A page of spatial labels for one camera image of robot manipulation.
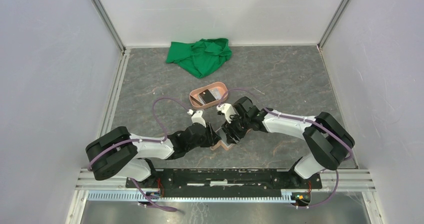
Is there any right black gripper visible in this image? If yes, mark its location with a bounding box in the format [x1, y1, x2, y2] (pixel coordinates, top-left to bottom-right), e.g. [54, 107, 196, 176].
[220, 111, 251, 145]

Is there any brown leather card holder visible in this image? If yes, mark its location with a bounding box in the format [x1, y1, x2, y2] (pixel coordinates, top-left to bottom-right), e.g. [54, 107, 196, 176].
[209, 128, 236, 151]

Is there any pink oval tray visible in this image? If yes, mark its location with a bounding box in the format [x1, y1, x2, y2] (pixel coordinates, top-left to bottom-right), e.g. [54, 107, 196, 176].
[189, 82, 228, 109]

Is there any black card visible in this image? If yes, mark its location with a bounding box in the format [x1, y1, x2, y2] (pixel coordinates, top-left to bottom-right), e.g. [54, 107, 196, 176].
[198, 89, 216, 104]

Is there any white magstripe card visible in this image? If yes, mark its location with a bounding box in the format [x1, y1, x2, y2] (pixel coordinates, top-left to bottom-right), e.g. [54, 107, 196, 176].
[209, 88, 222, 100]

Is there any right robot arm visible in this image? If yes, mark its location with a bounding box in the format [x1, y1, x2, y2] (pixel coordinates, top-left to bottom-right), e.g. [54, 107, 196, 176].
[216, 97, 355, 188]

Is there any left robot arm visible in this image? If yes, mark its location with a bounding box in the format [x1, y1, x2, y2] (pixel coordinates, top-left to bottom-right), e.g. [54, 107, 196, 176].
[85, 123, 221, 188]

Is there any green cloth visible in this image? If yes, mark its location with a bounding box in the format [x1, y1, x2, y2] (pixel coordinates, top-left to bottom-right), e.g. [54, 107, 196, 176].
[165, 38, 233, 79]

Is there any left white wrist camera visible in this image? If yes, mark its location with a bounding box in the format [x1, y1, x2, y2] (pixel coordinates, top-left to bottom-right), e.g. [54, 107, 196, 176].
[187, 109, 206, 127]

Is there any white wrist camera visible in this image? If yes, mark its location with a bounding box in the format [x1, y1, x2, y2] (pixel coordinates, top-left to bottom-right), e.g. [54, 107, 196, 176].
[216, 103, 237, 123]
[187, 109, 206, 127]

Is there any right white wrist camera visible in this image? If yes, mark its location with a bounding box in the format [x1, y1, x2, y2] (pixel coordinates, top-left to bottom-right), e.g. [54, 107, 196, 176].
[216, 103, 237, 123]

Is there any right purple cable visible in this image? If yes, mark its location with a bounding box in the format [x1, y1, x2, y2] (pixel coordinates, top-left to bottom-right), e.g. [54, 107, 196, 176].
[218, 89, 354, 210]

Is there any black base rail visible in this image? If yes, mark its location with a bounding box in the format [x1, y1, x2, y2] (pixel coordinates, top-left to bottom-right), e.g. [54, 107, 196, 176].
[125, 168, 322, 198]

